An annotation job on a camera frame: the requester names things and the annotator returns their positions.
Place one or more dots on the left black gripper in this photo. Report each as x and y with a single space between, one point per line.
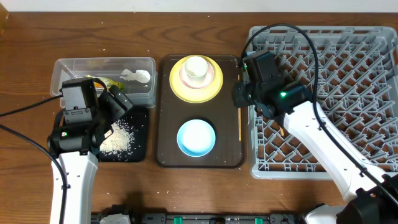
119 109

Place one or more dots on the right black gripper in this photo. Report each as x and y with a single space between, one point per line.
238 99

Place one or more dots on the green orange snack wrapper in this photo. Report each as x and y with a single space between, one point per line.
108 82

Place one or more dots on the white tissue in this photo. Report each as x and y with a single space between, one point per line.
141 76

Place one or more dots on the pile of white rice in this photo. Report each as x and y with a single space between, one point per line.
122 140

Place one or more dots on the pink small plate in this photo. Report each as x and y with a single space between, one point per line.
197 82

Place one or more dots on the yellow plastic plate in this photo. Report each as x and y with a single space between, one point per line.
192 95

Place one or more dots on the white paper cup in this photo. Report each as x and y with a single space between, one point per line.
196 67

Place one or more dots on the light blue bowl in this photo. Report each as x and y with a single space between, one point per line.
196 138

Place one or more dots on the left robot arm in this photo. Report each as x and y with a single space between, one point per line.
74 144

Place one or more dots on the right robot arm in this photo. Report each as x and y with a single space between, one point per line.
369 192

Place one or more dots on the black plastic waste bin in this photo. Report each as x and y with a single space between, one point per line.
139 117

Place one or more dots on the clear plastic waste bin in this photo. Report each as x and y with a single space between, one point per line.
143 94

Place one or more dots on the grey plastic dishwasher rack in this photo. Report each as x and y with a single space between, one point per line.
356 71

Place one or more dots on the dark brown serving tray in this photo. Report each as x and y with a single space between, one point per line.
228 152

